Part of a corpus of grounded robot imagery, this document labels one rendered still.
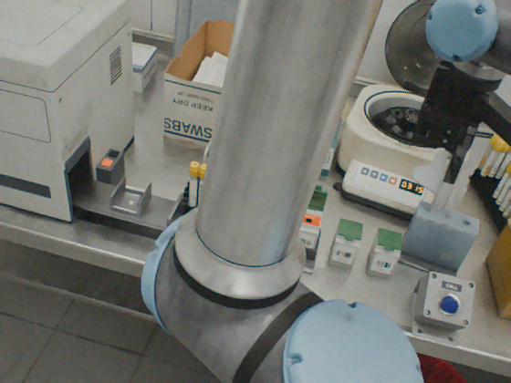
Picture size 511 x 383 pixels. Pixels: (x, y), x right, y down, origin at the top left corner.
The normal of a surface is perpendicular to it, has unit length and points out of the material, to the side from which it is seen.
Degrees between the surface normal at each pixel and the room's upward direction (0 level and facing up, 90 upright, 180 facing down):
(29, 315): 0
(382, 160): 90
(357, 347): 10
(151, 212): 0
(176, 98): 91
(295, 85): 88
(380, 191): 25
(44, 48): 0
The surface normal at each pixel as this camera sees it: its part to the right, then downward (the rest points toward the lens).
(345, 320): 0.23, -0.63
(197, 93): -0.29, 0.70
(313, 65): 0.11, 0.65
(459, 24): -0.67, 0.43
